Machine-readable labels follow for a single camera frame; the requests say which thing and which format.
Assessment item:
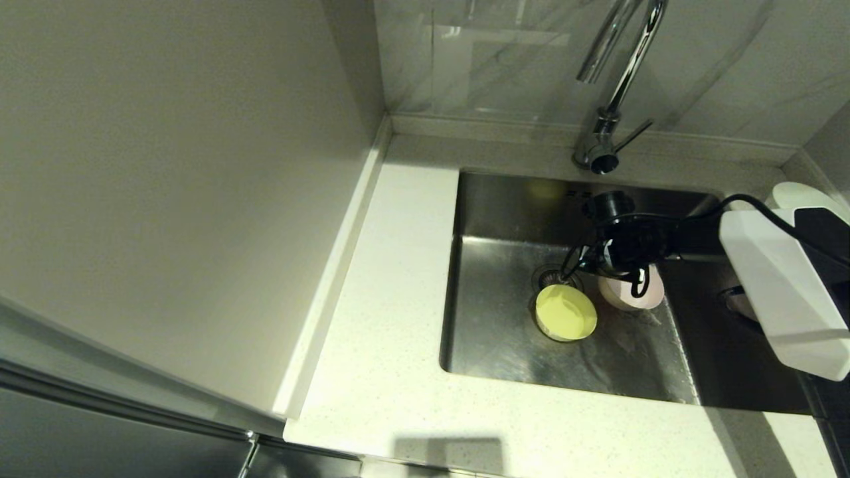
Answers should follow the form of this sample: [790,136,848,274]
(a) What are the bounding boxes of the white plastic bowl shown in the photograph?
[770,181,850,223]

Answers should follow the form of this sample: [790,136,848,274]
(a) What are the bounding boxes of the round metal drain strainer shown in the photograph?
[531,263,584,293]

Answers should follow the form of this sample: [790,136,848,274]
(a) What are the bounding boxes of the yellow plastic bowl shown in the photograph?
[535,284,598,343]

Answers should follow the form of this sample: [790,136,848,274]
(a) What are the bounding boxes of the pink plastic bowl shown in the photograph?
[596,263,665,312]

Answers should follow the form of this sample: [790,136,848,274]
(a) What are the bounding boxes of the grey metal appliance door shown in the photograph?
[0,292,363,478]

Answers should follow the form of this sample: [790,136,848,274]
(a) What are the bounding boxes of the chrome gooseneck faucet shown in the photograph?
[572,0,667,176]

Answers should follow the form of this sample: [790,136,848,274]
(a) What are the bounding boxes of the stainless steel sink basin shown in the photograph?
[438,169,827,416]

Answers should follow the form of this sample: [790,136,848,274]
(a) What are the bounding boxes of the beige tall cabinet panel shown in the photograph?
[0,0,394,421]

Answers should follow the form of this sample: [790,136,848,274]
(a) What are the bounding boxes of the chrome appliance door handle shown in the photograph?
[237,430,262,478]

